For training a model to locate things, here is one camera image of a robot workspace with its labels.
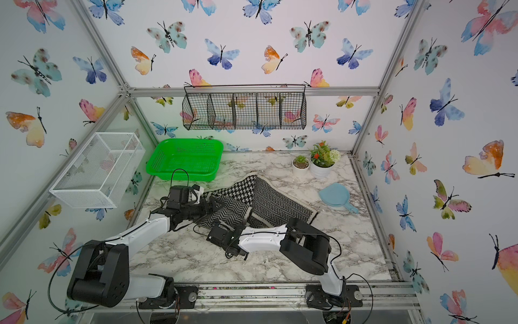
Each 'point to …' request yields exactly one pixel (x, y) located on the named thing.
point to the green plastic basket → (200, 157)
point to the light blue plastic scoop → (337, 195)
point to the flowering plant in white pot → (322, 158)
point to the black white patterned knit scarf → (255, 202)
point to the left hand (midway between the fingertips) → (221, 206)
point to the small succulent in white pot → (301, 165)
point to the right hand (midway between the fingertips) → (238, 231)
